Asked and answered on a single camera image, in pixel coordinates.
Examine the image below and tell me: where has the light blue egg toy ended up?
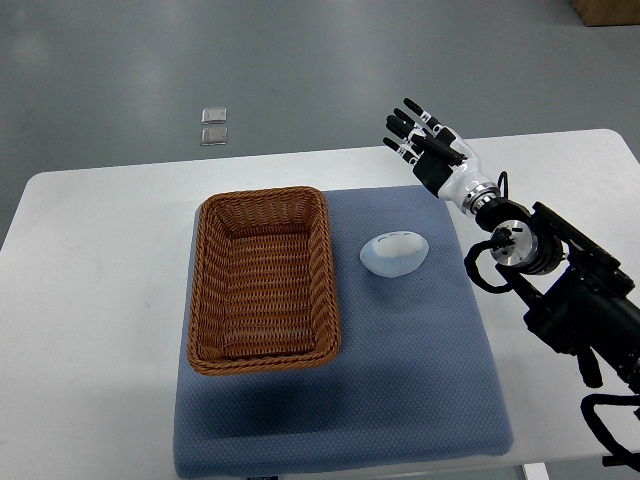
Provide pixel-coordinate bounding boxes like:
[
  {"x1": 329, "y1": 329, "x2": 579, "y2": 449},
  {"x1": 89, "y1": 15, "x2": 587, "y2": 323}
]
[{"x1": 359, "y1": 231, "x2": 429, "y2": 278}]

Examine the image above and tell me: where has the upper metal floor plate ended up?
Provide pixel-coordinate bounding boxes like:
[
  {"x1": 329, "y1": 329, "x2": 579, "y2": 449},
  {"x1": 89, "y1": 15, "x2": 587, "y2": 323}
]
[{"x1": 201, "y1": 107, "x2": 227, "y2": 124}]

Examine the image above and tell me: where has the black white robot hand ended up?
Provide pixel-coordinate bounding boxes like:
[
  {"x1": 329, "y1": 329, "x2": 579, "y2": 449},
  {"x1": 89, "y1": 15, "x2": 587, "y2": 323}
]
[{"x1": 383, "y1": 98, "x2": 501, "y2": 216}]

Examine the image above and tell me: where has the white table leg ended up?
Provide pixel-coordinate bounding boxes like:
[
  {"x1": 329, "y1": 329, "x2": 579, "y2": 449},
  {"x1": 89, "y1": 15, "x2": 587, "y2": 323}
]
[{"x1": 521, "y1": 462, "x2": 550, "y2": 480}]

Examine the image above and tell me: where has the lower metal floor plate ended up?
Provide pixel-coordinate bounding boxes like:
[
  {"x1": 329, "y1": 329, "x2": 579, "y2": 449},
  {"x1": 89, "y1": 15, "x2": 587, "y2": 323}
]
[{"x1": 200, "y1": 127, "x2": 228, "y2": 146}]

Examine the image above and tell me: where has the metal floor plate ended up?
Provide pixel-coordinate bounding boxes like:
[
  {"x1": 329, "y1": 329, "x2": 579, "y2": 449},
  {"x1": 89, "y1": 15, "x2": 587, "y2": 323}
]
[
  {"x1": 201, "y1": 107, "x2": 227, "y2": 124},
  {"x1": 200, "y1": 127, "x2": 228, "y2": 146}
]

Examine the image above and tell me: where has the blue quilted mat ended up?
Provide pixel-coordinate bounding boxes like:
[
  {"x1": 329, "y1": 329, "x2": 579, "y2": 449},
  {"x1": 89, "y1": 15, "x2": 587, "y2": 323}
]
[{"x1": 174, "y1": 186, "x2": 513, "y2": 479}]

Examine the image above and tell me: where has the brown wicker basket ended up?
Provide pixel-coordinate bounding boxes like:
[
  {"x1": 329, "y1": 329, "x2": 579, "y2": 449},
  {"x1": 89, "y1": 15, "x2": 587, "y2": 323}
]
[{"x1": 186, "y1": 186, "x2": 342, "y2": 376}]

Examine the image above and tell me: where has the black looped cable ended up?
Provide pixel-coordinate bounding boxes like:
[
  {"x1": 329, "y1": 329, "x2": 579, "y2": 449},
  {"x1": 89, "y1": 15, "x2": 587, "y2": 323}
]
[{"x1": 463, "y1": 241, "x2": 514, "y2": 294}]

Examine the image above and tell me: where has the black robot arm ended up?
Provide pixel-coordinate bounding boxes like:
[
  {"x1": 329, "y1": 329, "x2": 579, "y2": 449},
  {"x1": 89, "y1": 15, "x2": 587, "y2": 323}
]
[{"x1": 463, "y1": 173, "x2": 639, "y2": 470}]

